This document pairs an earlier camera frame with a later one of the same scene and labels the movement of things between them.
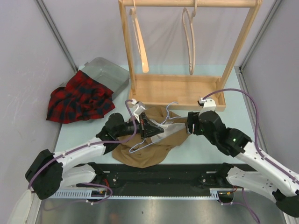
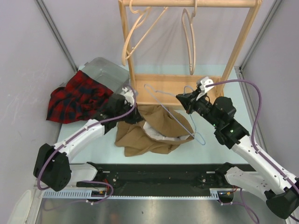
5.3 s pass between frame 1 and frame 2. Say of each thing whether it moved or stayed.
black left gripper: moved
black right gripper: moved
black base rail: stayed
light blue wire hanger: moved
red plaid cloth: stayed
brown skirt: moved
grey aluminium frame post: stayed
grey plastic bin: stayed
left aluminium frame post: stayed
